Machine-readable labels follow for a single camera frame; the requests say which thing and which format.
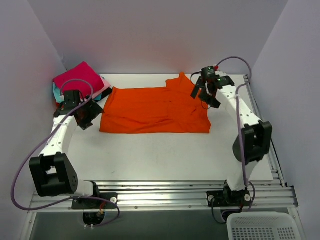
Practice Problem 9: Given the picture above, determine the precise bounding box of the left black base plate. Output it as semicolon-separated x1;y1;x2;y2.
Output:
71;192;118;210

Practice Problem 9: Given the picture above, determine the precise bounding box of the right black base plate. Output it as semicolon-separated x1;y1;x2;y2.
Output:
206;190;252;208

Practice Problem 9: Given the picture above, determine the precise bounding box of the pink folded t-shirt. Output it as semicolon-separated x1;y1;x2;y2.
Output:
95;77;111;97

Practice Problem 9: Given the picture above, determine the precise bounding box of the white plastic basket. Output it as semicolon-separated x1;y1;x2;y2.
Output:
226;211;303;240

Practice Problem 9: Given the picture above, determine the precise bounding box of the magenta folded t-shirt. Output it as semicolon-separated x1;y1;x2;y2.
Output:
53;61;105;97

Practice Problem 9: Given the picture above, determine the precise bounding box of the aluminium mounting rail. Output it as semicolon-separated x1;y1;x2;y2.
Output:
27;181;300;215

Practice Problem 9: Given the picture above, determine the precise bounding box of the teal folded t-shirt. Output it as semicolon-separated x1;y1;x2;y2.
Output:
52;83;64;104

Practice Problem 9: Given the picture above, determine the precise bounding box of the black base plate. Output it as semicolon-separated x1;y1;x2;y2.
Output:
206;190;252;208
71;192;118;210

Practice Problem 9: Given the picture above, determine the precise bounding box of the orange t-shirt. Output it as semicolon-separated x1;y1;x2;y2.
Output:
99;72;211;134

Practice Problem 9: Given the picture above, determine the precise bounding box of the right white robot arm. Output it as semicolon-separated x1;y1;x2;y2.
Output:
191;66;273;207

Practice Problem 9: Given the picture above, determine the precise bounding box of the black folded t-shirt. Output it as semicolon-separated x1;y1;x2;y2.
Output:
94;87;113;102

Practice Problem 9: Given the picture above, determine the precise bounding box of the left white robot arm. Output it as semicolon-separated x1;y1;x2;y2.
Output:
29;90;104;210

